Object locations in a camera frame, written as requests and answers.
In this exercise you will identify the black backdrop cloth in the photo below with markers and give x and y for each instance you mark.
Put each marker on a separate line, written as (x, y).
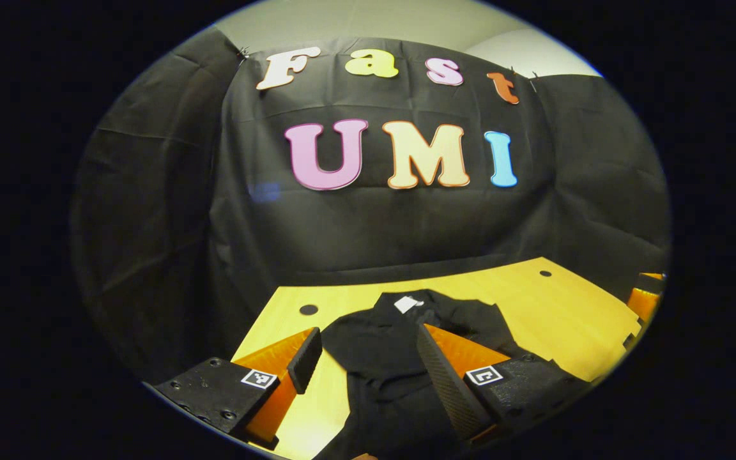
(214, 223)

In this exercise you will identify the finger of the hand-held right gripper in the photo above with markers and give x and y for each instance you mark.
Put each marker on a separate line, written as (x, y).
(643, 303)
(652, 276)

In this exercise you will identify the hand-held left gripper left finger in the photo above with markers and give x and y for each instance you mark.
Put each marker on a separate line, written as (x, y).
(304, 361)

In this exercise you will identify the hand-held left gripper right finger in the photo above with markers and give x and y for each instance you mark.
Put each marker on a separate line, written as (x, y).
(448, 390)

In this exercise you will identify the black shirt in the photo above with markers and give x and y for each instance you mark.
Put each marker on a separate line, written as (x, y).
(374, 358)

